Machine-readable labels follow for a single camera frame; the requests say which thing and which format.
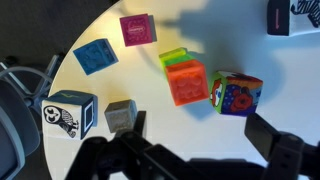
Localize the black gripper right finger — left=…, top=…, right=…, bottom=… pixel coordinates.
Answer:
left=243, top=112, right=320, bottom=180

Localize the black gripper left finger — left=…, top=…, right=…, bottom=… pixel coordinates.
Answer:
left=64, top=110, right=218, bottom=180

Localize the gray toy block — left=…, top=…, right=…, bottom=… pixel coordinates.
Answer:
left=103, top=99, right=139, bottom=134

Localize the orange toy block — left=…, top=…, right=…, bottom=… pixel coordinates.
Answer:
left=164, top=59, right=211, bottom=107

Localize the teal blue toy block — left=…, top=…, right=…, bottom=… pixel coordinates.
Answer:
left=72, top=37, right=120, bottom=77

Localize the lime yellow-green toy block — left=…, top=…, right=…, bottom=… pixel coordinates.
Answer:
left=158, top=46, right=190, bottom=69

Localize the magenta toy block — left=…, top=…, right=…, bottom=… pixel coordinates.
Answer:
left=118, top=13, right=158, bottom=48

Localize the colourful animal soft cube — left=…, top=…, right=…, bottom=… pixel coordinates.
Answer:
left=208, top=70, right=264, bottom=118

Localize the owl print soft cube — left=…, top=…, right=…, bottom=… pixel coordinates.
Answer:
left=41, top=89, right=99, bottom=141

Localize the gray office chair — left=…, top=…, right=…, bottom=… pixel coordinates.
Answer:
left=0, top=52, right=67, bottom=180

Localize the zebra print soft cube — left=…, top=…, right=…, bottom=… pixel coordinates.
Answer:
left=266, top=0, right=320, bottom=37

